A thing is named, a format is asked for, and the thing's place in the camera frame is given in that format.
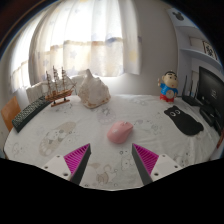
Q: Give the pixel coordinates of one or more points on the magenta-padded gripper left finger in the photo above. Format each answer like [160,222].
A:
[76,159]

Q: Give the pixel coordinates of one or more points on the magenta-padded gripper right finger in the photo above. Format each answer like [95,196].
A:
[147,159]

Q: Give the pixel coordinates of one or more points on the pink computer mouse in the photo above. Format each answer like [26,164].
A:
[119,132]

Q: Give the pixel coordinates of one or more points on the black cat-shaped mouse pad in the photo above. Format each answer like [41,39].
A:
[185,121]

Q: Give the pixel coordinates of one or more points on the white printed tablecloth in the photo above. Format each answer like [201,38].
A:
[80,130]

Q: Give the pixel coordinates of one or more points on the black keyboard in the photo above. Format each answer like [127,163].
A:
[30,114]

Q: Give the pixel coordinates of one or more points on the wooden model sailing ship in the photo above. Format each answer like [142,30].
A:
[60,93]

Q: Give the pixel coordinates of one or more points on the black router with antennas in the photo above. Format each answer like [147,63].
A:
[190,99]

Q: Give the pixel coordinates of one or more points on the cartoon boy figurine clock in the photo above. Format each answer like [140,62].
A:
[167,87]

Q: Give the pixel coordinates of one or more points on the red paper packet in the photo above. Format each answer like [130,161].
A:
[221,140]

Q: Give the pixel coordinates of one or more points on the black box device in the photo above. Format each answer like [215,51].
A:
[209,115]

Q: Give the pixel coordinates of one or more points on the brown wooden chair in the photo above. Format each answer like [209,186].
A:
[10,111]

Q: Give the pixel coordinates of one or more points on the black computer monitor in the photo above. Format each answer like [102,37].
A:
[211,88]

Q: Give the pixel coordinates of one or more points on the white star-print curtain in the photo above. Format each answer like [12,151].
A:
[80,43]

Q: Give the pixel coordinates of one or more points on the white wall shelf unit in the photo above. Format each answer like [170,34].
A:
[196,43]

